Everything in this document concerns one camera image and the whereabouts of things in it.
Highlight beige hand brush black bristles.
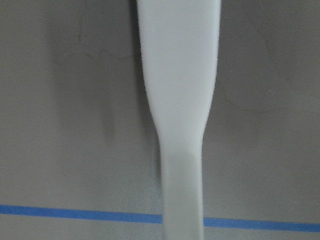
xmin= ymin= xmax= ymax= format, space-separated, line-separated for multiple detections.
xmin=137 ymin=0 xmax=222 ymax=240

